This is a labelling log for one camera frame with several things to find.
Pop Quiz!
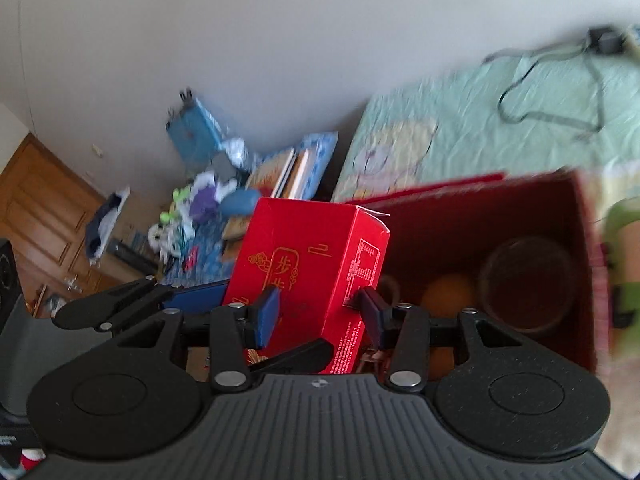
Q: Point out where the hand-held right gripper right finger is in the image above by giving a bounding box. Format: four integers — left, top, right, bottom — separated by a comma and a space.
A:
357, 287, 526, 393

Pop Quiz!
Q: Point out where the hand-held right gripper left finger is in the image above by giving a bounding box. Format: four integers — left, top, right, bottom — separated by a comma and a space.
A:
117, 287, 281, 393

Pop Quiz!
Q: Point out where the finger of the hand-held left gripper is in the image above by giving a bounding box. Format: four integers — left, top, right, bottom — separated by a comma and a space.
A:
247, 338, 334, 375
52, 276, 228, 332

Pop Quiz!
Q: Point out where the brown pine cone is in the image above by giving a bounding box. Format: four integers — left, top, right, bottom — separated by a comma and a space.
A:
359, 347, 393, 373

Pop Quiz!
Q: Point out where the small red carton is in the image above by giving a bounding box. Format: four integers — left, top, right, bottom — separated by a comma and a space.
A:
221, 197, 391, 376

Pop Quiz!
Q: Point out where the orange fruit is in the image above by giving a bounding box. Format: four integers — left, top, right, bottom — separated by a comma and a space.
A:
420, 274, 478, 318

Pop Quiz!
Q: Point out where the large red cardboard box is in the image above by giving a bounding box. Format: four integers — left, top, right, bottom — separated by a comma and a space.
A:
345, 170, 598, 381

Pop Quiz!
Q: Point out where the pile of toys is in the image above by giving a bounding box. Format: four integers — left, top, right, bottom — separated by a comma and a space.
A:
147, 170, 261, 281

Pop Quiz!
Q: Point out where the blue oval pouch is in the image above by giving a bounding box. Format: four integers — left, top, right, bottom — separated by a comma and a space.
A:
220, 189, 262, 218

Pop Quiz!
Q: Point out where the blue and white bag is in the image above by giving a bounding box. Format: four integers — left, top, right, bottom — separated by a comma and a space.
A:
84, 186, 132, 263

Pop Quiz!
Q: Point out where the stack of books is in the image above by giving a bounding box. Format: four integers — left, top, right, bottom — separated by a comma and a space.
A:
245, 147, 313, 201

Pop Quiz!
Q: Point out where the wooden door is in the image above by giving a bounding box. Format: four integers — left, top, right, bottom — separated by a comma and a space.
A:
0, 132, 151, 311

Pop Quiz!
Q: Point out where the blue box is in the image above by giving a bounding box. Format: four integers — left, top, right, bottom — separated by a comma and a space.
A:
166, 89, 228, 167

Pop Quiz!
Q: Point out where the blue patterned packet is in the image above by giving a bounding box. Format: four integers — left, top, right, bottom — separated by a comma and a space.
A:
297, 131, 340, 198

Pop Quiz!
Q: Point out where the green bed sheet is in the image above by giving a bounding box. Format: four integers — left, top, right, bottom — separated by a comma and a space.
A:
332, 30, 640, 201

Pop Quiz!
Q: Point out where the lime green object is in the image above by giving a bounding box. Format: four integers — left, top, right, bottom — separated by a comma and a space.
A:
600, 197, 640, 361

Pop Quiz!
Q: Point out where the black power adapter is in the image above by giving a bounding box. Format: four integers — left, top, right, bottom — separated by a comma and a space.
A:
587, 25, 623, 56

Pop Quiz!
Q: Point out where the black adapter cable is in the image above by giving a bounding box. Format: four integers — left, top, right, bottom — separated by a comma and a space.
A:
482, 45, 608, 136

